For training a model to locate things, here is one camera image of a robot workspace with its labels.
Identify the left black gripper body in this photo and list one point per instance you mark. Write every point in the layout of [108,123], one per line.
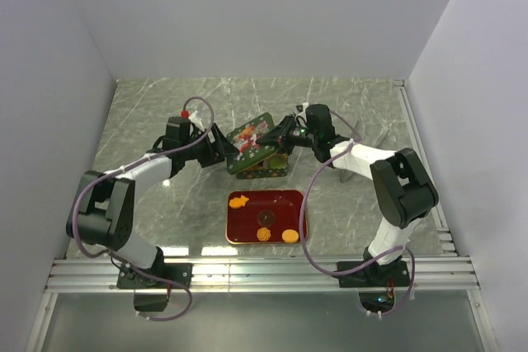
[200,147]

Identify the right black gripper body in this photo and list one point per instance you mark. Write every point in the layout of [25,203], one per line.
[294,136]

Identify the gold tin lid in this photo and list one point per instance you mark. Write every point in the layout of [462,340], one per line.
[244,139]

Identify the green cookie tin box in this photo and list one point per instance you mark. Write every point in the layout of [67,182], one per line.
[274,166]

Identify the red lacquer tray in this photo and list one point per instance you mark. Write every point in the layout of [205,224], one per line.
[277,210]

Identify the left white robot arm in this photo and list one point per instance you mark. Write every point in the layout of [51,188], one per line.
[103,213]

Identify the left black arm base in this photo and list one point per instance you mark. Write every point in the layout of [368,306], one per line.
[153,288]

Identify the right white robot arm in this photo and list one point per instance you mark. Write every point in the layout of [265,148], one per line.
[404,190]

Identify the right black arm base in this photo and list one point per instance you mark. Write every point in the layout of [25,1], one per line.
[382,288]

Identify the upper orange fish cookie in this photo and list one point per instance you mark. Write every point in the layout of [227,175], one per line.
[238,202]

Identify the lower swirl cookie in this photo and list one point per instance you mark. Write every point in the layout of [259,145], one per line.
[263,234]

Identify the lower round orange cookie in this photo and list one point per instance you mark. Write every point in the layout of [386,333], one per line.
[290,236]

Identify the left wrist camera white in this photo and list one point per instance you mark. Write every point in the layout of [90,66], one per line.
[195,118]

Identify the aluminium front rail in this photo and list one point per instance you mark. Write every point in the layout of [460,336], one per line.
[231,274]

